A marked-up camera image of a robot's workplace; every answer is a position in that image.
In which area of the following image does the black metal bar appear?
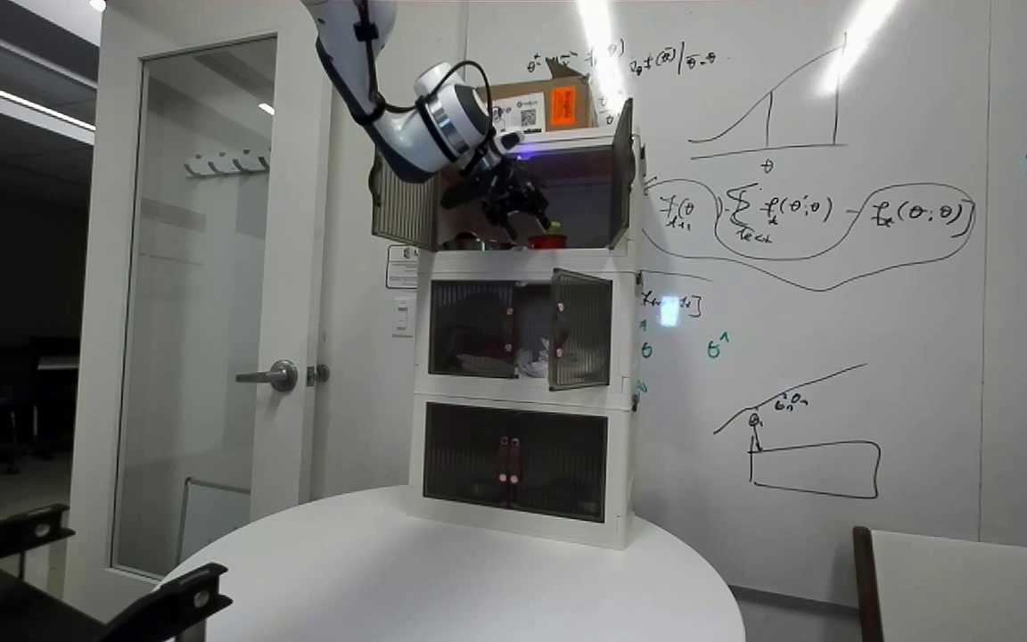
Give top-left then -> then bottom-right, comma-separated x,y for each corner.
0,502 -> 79,575
98,562 -> 235,642

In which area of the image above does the white crumpled item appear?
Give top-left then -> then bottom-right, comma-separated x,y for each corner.
515,338 -> 558,381

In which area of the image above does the silver door lever handle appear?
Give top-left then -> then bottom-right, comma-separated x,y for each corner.
232,357 -> 302,398

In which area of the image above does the small white whiteboard card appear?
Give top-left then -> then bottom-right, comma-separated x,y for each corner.
653,291 -> 707,333

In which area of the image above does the white light switch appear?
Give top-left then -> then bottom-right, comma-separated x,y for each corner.
388,294 -> 421,344

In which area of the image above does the dark cabinet door with handle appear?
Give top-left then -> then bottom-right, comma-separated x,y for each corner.
421,405 -> 519,519
511,408 -> 609,526

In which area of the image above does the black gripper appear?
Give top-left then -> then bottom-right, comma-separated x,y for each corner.
463,148 -> 562,243

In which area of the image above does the white door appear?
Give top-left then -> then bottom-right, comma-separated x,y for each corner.
64,8 -> 343,623

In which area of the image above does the small black object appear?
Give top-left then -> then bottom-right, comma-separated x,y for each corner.
434,229 -> 508,255

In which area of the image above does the cardboard box with labels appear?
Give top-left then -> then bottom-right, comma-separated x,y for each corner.
483,67 -> 604,143

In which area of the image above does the wall coat hook rack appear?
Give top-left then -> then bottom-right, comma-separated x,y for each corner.
181,148 -> 275,181

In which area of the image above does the white three-tier cabinet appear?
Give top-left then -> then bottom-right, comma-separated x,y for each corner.
404,121 -> 648,553

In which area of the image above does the white wall sign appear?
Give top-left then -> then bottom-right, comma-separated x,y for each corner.
383,239 -> 424,294

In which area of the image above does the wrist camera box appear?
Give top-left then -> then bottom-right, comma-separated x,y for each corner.
483,124 -> 537,161

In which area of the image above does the large wall whiteboard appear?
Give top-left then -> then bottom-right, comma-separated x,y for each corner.
462,0 -> 1027,609

